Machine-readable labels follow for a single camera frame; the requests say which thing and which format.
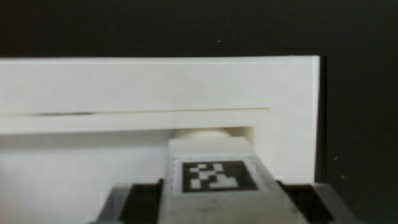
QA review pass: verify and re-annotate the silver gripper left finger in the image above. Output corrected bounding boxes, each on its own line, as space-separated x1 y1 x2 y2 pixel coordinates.
89 179 164 224

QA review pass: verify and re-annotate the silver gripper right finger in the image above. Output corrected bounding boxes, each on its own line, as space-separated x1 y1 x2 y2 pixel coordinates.
279 182 356 224

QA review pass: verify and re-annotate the white square table top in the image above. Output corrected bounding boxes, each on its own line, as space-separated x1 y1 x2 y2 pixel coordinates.
0 109 269 224

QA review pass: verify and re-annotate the white front obstacle bar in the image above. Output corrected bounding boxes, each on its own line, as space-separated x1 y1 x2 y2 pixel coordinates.
0 56 320 183

